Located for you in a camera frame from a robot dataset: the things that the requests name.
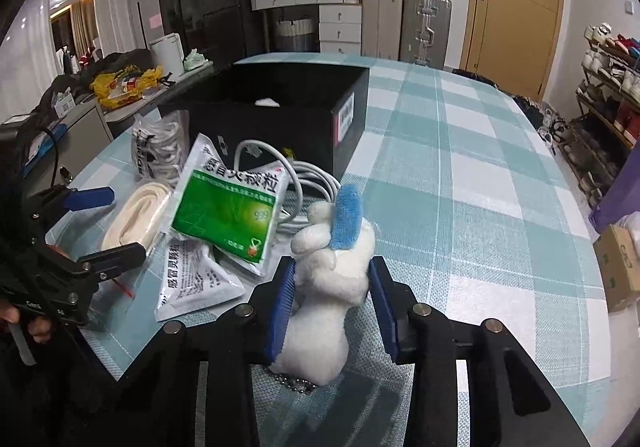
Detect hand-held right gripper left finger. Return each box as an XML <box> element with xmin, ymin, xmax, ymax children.
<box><xmin>117</xmin><ymin>256</ymin><xmax>298</xmax><ymax>447</ymax></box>

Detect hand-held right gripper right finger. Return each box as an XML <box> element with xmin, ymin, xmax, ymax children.
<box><xmin>369</xmin><ymin>256</ymin><xmax>593</xmax><ymax>447</ymax></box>

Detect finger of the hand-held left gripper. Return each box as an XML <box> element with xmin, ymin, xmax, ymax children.
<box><xmin>27</xmin><ymin>186</ymin><xmax>116</xmax><ymax>230</ymax></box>
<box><xmin>75</xmin><ymin>243</ymin><xmax>147</xmax><ymax>284</ymax></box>

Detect white plush toy blue ear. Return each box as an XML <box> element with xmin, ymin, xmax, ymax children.
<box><xmin>270</xmin><ymin>183</ymin><xmax>378</xmax><ymax>385</ymax></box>

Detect cream ribbon bundle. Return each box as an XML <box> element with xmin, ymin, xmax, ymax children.
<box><xmin>100</xmin><ymin>182</ymin><xmax>173</xmax><ymax>253</ymax></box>

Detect bag of white laces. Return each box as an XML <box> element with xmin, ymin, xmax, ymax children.
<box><xmin>131</xmin><ymin>109</ymin><xmax>191</xmax><ymax>190</ymax></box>

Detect grey white medicine packet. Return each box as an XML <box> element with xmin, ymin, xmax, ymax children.
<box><xmin>154</xmin><ymin>232</ymin><xmax>247</xmax><ymax>323</ymax></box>

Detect green medicine packet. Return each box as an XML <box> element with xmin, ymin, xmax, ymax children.
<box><xmin>171</xmin><ymin>133</ymin><xmax>291</xmax><ymax>278</ymax></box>

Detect white cable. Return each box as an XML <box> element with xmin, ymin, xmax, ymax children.
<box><xmin>232</xmin><ymin>139</ymin><xmax>343</xmax><ymax>235</ymax></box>

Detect black cardboard box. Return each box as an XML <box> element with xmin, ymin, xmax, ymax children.
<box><xmin>157</xmin><ymin>63</ymin><xmax>371</xmax><ymax>180</ymax></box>

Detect person's left hand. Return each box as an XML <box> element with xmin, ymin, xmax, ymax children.
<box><xmin>0</xmin><ymin>304</ymin><xmax>53</xmax><ymax>344</ymax></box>

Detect grey cabinet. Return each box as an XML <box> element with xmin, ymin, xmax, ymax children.
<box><xmin>47</xmin><ymin>99</ymin><xmax>116</xmax><ymax>182</ymax></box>

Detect yellow plastic bag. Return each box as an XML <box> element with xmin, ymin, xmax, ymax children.
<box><xmin>90</xmin><ymin>67</ymin><xmax>166</xmax><ymax>108</ymax></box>

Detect black backpack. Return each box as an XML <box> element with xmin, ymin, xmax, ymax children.
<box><xmin>40</xmin><ymin>49</ymin><xmax>156</xmax><ymax>118</ymax></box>

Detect teal checked tablecloth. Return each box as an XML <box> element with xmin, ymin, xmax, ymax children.
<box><xmin>47</xmin><ymin>52</ymin><xmax>628</xmax><ymax>447</ymax></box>

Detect white bin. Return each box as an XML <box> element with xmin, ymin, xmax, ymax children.
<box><xmin>150</xmin><ymin>33</ymin><xmax>185</xmax><ymax>78</ymax></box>

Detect pale green tissue pack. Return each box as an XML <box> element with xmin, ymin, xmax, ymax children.
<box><xmin>184</xmin><ymin>48</ymin><xmax>211</xmax><ymax>72</ymax></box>

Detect white curtain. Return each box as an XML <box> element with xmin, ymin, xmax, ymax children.
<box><xmin>92</xmin><ymin>0</ymin><xmax>151</xmax><ymax>52</ymax></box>

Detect brown cardboard box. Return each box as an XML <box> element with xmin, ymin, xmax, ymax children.
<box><xmin>592</xmin><ymin>224</ymin><xmax>640</xmax><ymax>313</ymax></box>

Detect grey refrigerator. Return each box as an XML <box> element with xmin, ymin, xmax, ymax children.
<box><xmin>197</xmin><ymin>0</ymin><xmax>271</xmax><ymax>68</ymax></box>

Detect shoes on floor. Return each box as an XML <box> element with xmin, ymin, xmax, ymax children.
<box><xmin>515</xmin><ymin>94</ymin><xmax>571</xmax><ymax>148</ymax></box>

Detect purple bag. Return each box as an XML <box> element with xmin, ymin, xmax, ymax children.
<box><xmin>590</xmin><ymin>147</ymin><xmax>640</xmax><ymax>245</ymax></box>

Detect grey white laundry basket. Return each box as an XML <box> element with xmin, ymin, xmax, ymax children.
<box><xmin>274</xmin><ymin>19</ymin><xmax>318</xmax><ymax>52</ymax></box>

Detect silver suitcase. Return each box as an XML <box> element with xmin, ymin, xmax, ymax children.
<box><xmin>400</xmin><ymin>0</ymin><xmax>452</xmax><ymax>68</ymax></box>

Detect beige suitcase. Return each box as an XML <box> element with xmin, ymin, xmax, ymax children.
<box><xmin>361</xmin><ymin>0</ymin><xmax>406</xmax><ymax>60</ymax></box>

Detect white desk with drawers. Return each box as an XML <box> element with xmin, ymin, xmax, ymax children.
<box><xmin>250</xmin><ymin>0</ymin><xmax>363</xmax><ymax>55</ymax></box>

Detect wooden shoe rack with shoes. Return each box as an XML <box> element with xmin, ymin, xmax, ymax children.
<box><xmin>560</xmin><ymin>23</ymin><xmax>640</xmax><ymax>208</ymax></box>

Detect wooden door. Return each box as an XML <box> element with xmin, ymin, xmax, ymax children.
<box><xmin>460</xmin><ymin>0</ymin><xmax>566</xmax><ymax>100</ymax></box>

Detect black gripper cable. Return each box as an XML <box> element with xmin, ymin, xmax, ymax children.
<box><xmin>35</xmin><ymin>127</ymin><xmax>69</xmax><ymax>190</ymax></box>

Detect metal bead chain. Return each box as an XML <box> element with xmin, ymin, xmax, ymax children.
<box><xmin>270</xmin><ymin>369</ymin><xmax>318</xmax><ymax>395</ymax></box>

